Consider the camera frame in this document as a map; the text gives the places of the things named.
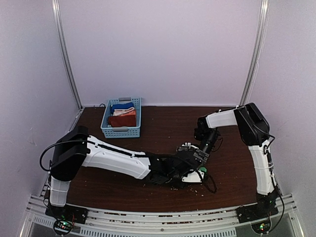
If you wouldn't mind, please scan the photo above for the dark red towel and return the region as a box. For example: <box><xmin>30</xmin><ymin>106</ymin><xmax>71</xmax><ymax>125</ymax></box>
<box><xmin>108</xmin><ymin>116</ymin><xmax>137</xmax><ymax>127</ymax></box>

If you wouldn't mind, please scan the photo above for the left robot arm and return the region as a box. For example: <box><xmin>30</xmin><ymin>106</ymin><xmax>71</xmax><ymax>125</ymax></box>
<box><xmin>46</xmin><ymin>126</ymin><xmax>219</xmax><ymax>219</ymax></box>

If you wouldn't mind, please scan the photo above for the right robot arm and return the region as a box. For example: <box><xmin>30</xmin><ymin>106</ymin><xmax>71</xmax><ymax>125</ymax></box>
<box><xmin>194</xmin><ymin>103</ymin><xmax>280</xmax><ymax>218</ymax></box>

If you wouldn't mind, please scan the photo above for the orange white rolled towel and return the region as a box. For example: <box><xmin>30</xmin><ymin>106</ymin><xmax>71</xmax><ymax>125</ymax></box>
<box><xmin>113</xmin><ymin>107</ymin><xmax>136</xmax><ymax>116</ymax></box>

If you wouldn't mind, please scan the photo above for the light blue plastic basket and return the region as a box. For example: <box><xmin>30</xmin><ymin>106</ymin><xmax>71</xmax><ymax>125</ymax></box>
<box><xmin>100</xmin><ymin>97</ymin><xmax>142</xmax><ymax>139</ymax></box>

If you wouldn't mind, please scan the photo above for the blue rolled towel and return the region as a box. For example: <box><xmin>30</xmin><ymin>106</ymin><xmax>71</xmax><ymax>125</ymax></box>
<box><xmin>110</xmin><ymin>102</ymin><xmax>134</xmax><ymax>114</ymax></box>

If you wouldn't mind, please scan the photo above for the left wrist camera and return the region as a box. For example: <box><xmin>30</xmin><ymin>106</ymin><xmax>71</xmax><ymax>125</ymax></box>
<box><xmin>157</xmin><ymin>151</ymin><xmax>207</xmax><ymax>183</ymax></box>

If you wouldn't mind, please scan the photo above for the aluminium front rail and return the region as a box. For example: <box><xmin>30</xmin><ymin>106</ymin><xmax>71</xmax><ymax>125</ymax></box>
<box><xmin>19</xmin><ymin>194</ymin><xmax>304</xmax><ymax>237</ymax></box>

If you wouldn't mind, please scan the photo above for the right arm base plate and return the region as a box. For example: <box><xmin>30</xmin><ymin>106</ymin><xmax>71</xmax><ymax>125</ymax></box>
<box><xmin>236</xmin><ymin>204</ymin><xmax>278</xmax><ymax>223</ymax></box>

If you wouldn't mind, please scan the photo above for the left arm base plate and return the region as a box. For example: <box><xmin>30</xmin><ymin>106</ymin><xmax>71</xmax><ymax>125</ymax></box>
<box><xmin>45</xmin><ymin>205</ymin><xmax>88</xmax><ymax>224</ymax></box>

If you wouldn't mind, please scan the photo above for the right aluminium post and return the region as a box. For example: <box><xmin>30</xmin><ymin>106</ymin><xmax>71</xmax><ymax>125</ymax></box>
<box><xmin>239</xmin><ymin>0</ymin><xmax>270</xmax><ymax>105</ymax></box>

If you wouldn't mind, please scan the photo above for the aluminium post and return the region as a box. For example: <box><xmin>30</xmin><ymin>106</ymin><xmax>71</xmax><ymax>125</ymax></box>
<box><xmin>239</xmin><ymin>0</ymin><xmax>270</xmax><ymax>105</ymax></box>
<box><xmin>52</xmin><ymin>0</ymin><xmax>83</xmax><ymax>110</ymax></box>

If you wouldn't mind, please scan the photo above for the left aluminium post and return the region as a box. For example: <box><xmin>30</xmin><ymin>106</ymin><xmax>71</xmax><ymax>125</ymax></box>
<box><xmin>52</xmin><ymin>0</ymin><xmax>83</xmax><ymax>110</ymax></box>

